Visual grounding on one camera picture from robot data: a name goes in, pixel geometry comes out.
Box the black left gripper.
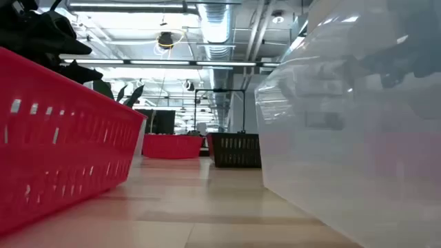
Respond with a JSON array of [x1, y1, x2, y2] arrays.
[[0, 0, 103, 85]]

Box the long ceiling light bar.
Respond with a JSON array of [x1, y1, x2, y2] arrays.
[[61, 58, 280, 69]]

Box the black hanging ceiling device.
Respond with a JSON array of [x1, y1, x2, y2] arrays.
[[156, 30, 176, 50]]

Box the red slotted plastic basket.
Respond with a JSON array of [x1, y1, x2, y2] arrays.
[[0, 47, 148, 237], [141, 133, 205, 160]]

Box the wide ceiling light panel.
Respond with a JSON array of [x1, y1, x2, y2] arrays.
[[65, 0, 200, 15]]

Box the dark green plant leaves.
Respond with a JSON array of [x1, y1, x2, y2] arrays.
[[92, 79, 145, 110]]

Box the clear plastic bin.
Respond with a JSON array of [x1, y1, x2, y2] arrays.
[[254, 0, 441, 248]]

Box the black slotted plastic basket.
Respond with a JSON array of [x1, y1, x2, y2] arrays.
[[209, 132, 263, 169]]

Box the black monitor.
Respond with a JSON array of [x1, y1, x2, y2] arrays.
[[136, 109, 176, 135]]

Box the black metal frame stand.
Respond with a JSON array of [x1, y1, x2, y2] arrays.
[[193, 88, 247, 134]]

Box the silver ceiling duct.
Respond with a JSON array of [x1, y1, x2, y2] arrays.
[[196, 0, 237, 134]]

